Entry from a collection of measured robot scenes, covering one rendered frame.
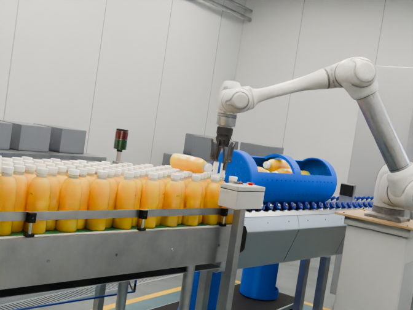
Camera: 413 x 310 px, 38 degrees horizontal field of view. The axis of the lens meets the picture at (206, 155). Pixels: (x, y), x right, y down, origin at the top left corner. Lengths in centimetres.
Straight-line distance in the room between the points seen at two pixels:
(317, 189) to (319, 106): 499
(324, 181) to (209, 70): 517
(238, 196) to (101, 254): 67
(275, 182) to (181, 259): 81
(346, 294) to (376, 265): 21
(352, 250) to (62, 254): 148
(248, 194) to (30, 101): 389
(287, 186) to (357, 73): 85
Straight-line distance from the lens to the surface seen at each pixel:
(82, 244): 219
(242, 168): 301
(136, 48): 728
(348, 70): 273
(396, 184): 286
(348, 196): 414
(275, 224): 324
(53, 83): 639
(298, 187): 335
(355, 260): 305
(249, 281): 445
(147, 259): 242
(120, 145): 296
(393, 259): 299
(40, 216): 209
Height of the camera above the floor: 135
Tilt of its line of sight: 3 degrees down
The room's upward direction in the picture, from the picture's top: 8 degrees clockwise
